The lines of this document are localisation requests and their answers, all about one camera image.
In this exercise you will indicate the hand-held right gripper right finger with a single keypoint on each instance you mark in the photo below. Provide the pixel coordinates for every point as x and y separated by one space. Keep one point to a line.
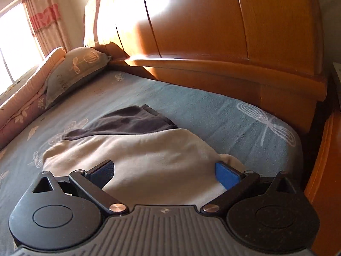
226 175

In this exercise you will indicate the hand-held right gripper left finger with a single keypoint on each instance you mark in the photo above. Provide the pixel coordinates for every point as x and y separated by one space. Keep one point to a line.
104 170

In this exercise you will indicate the white sweatshirt with dark sleeves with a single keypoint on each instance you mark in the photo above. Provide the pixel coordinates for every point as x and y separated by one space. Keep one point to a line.
154 154

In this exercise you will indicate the blue-grey floral bed sheet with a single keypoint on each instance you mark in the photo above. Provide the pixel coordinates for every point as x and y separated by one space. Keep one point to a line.
213 112

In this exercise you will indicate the wooden nightstand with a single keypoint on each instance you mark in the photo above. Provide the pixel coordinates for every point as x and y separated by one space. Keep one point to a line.
325 186

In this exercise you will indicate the folded pink floral quilt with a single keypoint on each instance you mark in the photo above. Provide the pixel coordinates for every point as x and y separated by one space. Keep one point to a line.
24 106

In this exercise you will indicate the grey-green flower print pillow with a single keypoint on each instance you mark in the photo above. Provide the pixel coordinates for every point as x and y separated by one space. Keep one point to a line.
72 72

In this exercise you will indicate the wooden headboard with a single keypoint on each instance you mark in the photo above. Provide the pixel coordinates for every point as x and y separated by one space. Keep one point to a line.
226 32

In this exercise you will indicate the pink striped curtain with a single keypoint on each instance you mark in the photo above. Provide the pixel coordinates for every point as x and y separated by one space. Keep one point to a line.
48 13

